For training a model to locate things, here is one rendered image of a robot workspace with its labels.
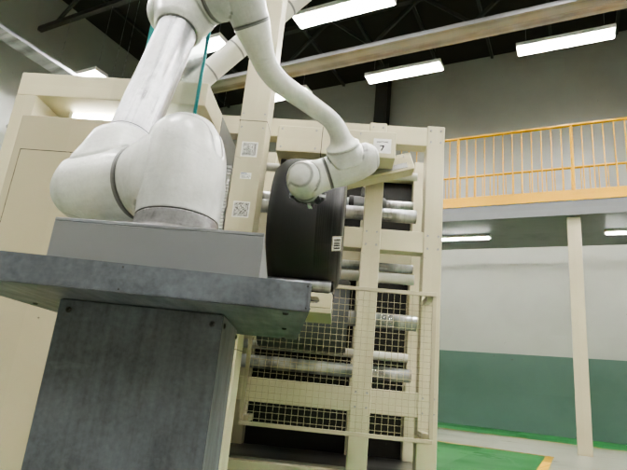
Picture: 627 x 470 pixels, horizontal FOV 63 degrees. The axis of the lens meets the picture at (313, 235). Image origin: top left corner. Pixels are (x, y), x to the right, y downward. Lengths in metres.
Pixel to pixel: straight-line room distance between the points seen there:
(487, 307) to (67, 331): 10.39
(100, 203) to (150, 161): 0.15
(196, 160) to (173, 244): 0.19
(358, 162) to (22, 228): 1.03
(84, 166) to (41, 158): 0.75
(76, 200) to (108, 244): 0.27
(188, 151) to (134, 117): 0.27
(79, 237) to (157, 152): 0.22
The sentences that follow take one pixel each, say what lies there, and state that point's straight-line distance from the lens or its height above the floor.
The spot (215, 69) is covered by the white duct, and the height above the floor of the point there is 2.11.
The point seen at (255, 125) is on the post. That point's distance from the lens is 2.42.
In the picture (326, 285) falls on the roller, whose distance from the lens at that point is 2.06.
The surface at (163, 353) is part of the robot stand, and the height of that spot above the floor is 0.54.
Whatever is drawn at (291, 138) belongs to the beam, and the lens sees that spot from 2.66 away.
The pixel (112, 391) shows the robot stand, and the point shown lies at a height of 0.48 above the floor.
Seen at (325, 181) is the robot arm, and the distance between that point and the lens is 1.53.
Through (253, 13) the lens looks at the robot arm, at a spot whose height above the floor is 1.41.
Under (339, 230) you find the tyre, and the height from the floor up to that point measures 1.11.
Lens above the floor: 0.52
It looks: 16 degrees up
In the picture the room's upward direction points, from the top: 6 degrees clockwise
